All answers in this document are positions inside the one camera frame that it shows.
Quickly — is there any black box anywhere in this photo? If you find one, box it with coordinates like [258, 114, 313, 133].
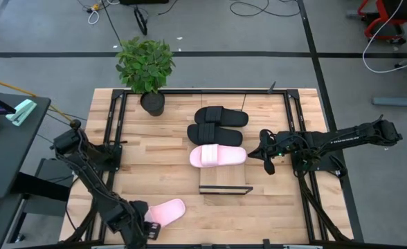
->
[119, 0, 170, 6]

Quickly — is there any pink slide sandal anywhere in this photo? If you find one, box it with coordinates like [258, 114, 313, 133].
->
[144, 198, 186, 228]
[189, 143, 248, 169]

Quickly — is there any grey desk foot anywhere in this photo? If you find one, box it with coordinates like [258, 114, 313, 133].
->
[372, 96, 407, 107]

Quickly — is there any black slide sandal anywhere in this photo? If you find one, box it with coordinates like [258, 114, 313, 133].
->
[186, 122, 244, 147]
[194, 105, 250, 128]

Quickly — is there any black strap loop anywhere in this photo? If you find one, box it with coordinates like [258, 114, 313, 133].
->
[133, 6, 149, 37]

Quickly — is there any yellow cable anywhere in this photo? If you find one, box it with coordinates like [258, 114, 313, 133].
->
[0, 75, 73, 122]

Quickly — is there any green potted plant black pot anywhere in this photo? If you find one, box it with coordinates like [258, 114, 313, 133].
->
[115, 36, 176, 118]

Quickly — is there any thin black floor cable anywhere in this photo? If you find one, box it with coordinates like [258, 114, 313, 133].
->
[100, 0, 122, 43]

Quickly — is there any white floor cable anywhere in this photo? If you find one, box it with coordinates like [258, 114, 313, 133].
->
[362, 0, 407, 74]

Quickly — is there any black looped floor cable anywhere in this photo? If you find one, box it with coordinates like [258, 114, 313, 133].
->
[229, 0, 301, 17]

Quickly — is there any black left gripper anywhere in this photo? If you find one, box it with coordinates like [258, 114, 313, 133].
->
[120, 200, 162, 248]

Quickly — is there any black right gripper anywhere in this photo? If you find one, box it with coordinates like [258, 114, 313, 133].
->
[246, 129, 293, 176]

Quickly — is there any wooden shelf black metal frame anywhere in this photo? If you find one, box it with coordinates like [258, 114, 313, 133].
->
[199, 93, 255, 196]

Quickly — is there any dark grey computer case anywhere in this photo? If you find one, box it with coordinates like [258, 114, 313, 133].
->
[35, 158, 73, 184]

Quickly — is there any red and black cart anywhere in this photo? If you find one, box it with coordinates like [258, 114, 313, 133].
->
[358, 0, 407, 45]

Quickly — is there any mint green stapler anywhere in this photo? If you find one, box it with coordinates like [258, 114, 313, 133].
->
[5, 99, 37, 127]

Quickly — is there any dark grey side desk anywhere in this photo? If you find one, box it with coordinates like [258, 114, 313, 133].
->
[0, 90, 52, 199]

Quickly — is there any yellow plug white cord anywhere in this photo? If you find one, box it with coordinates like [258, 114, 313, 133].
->
[87, 1, 102, 26]

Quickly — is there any black aluminium table frame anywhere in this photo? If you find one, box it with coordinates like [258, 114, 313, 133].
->
[64, 89, 355, 245]

